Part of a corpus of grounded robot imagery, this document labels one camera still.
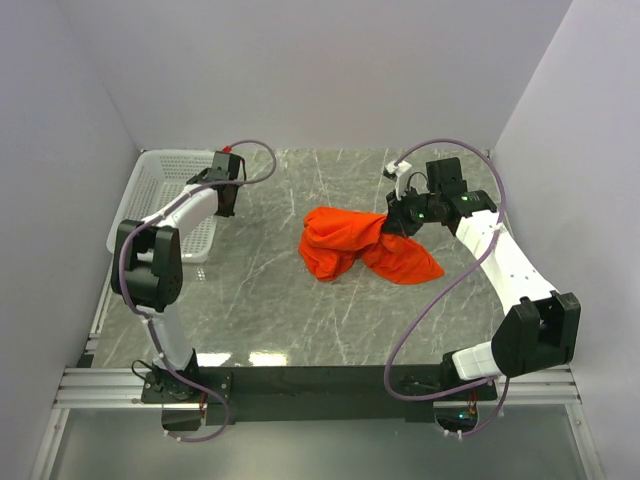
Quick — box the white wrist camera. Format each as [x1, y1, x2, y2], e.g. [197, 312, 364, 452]
[208, 146, 246, 181]
[383, 160, 413, 200]

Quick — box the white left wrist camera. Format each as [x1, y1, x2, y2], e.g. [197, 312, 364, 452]
[208, 146, 246, 181]

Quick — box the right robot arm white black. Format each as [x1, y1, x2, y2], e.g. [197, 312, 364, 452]
[382, 157, 581, 399]

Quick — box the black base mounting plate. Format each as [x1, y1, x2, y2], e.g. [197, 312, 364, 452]
[141, 365, 498, 426]

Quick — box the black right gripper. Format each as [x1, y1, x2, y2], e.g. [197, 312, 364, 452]
[382, 183, 442, 239]

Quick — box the aluminium frame rail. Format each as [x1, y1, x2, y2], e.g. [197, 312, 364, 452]
[54, 367, 151, 409]

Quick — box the white perforated plastic basket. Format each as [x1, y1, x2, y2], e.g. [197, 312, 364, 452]
[106, 149, 218, 263]

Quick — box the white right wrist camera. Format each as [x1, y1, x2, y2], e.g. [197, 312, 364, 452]
[383, 160, 413, 200]

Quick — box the orange t-shirt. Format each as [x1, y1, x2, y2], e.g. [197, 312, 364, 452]
[298, 206, 445, 285]

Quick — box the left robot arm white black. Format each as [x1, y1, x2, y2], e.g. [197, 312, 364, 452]
[111, 146, 249, 402]

